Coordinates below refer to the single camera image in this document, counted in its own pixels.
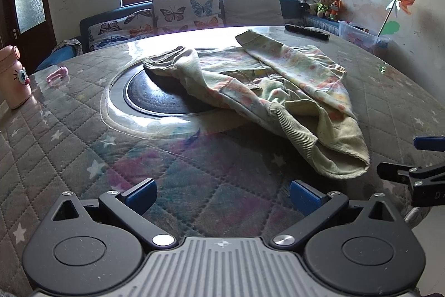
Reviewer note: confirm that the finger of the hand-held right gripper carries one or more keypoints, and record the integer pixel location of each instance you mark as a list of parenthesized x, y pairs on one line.
[(389, 171), (429, 143)]

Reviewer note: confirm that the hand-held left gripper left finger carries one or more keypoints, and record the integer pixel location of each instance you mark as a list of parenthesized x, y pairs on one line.
[(142, 195)]

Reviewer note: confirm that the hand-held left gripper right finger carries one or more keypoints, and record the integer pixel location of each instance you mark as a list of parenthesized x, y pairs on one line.
[(304, 196)]

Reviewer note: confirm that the floral yellow-green sweatshirt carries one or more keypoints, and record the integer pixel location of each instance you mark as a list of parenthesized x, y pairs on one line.
[(278, 88)]

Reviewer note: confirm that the black round hot plate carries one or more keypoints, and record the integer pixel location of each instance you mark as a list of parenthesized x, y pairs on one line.
[(156, 95)]

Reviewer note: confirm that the clear plastic box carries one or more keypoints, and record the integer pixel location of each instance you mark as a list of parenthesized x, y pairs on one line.
[(361, 34)]

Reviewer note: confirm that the colourful pinwheel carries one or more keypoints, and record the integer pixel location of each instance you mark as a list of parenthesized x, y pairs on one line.
[(399, 1)]

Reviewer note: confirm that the small pink toy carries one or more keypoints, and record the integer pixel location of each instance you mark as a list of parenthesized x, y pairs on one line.
[(57, 75)]

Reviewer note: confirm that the black remote control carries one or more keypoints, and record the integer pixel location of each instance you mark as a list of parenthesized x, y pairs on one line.
[(306, 31)]

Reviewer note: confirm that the orange plush toy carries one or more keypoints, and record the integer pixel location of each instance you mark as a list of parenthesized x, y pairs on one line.
[(335, 9)]

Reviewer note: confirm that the butterfly print pillow lying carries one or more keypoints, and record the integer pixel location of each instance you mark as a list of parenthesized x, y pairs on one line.
[(120, 31)]

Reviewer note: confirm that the grey cloth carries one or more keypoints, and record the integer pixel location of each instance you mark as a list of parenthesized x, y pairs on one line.
[(69, 45)]

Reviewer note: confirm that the pink water bottle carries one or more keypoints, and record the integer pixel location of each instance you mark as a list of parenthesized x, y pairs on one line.
[(15, 77)]

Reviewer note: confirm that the brown plush bear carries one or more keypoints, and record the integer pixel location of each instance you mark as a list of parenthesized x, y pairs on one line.
[(323, 4)]

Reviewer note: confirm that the blue sofa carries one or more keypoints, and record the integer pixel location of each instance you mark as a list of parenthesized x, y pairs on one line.
[(295, 10)]

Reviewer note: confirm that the butterfly print cushion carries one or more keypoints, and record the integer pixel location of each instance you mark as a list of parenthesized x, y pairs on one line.
[(187, 10)]

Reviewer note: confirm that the white cushion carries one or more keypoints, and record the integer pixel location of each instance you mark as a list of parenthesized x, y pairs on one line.
[(252, 6)]

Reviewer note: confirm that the dark wooden door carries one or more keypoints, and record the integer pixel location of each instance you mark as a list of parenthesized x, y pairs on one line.
[(24, 1)]

